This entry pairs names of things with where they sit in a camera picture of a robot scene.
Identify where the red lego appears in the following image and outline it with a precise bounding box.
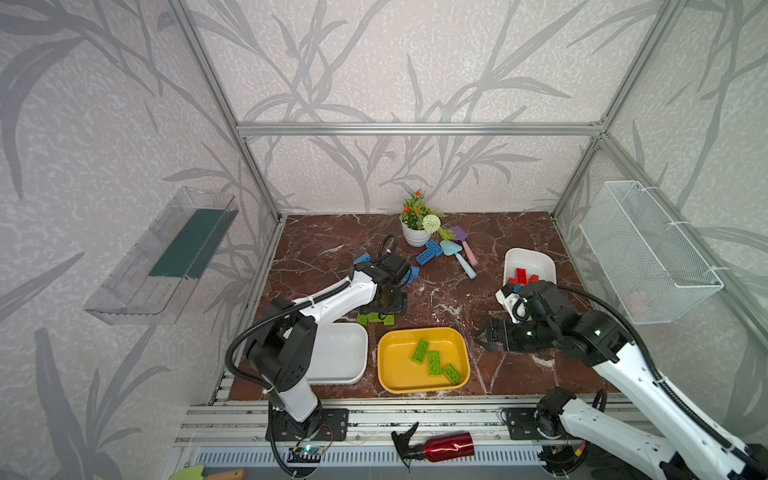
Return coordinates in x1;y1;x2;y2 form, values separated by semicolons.
515;268;528;285

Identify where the green lego pair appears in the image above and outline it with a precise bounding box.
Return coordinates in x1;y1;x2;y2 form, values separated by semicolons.
427;350;463;385

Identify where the green lego row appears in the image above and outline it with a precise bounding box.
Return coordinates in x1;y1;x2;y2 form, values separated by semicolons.
356;312;395;327

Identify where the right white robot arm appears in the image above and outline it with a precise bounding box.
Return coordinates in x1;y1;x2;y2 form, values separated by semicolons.
475;280;767;479

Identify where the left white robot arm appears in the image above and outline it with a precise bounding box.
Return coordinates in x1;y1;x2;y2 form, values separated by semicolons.
224;251;411;441

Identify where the blue lego far left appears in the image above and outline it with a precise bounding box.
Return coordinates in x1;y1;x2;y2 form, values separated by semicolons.
354;253;372;265

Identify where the blue lego lower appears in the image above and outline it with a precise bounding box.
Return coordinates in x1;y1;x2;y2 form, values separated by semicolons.
401;266;420;284

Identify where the blue lego pot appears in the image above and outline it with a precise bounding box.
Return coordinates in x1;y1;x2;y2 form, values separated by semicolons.
416;249;435;265
425;240;443;258

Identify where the right white tray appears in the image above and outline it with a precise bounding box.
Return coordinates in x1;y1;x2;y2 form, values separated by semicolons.
502;248;557;285

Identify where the white tray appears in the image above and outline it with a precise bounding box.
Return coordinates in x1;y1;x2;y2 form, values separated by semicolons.
502;248;557;285
306;323;368;385

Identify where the potted flower plant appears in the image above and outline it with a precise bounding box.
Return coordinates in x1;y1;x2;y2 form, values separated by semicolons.
399;190;454;247

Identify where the teal toy shovel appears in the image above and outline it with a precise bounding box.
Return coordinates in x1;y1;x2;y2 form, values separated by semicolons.
440;240;477;279

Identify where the yellow tray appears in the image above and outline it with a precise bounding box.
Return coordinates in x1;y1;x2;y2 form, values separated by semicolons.
377;327;471;395

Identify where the purple pink toy shovel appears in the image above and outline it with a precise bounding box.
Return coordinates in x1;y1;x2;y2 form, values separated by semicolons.
450;226;478;267

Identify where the left white tray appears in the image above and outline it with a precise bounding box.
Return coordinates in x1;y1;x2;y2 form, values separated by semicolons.
306;323;368;385

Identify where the red spray bottle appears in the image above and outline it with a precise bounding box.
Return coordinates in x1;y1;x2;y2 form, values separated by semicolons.
391;422;475;470

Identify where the green circuit board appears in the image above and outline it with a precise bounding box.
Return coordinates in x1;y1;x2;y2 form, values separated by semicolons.
287;443;333;464

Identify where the white wire basket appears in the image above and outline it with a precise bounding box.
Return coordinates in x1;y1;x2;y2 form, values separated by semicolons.
580;180;723;325

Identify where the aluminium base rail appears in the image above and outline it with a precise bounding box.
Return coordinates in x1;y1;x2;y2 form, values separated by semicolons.
173;395;540;447

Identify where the clear wall shelf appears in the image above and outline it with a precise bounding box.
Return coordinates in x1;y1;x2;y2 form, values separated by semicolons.
84;187;239;326

